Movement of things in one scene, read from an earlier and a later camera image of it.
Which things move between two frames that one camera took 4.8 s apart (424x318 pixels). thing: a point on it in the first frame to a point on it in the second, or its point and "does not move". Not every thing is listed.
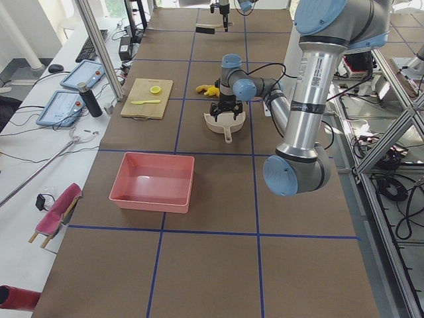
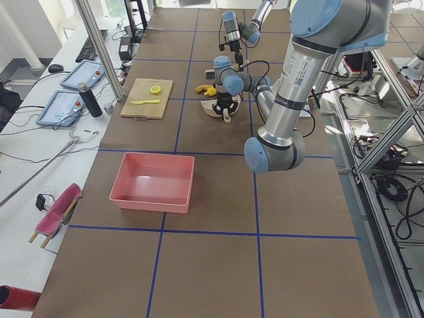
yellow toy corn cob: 212,91 does not move
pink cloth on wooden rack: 59,215 does not move
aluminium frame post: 94,31 does not move
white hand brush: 211,28 to 210,74
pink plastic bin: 154,182 does not move
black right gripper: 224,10 to 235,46
